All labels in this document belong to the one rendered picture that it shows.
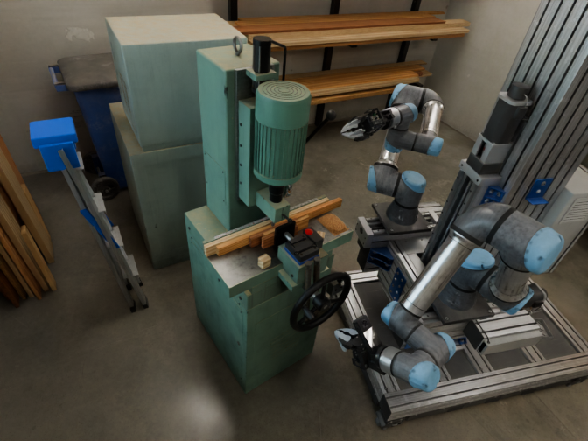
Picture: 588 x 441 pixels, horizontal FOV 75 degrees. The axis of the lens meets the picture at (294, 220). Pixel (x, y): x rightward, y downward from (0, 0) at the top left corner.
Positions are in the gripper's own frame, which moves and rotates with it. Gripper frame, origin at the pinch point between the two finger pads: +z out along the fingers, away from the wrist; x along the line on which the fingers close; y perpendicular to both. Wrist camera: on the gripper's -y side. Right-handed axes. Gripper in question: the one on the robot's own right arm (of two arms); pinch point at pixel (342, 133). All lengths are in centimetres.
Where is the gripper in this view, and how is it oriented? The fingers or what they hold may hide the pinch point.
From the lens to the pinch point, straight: 142.9
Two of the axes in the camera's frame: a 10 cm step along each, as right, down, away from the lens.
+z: -8.1, 3.3, -4.9
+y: 4.1, -2.8, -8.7
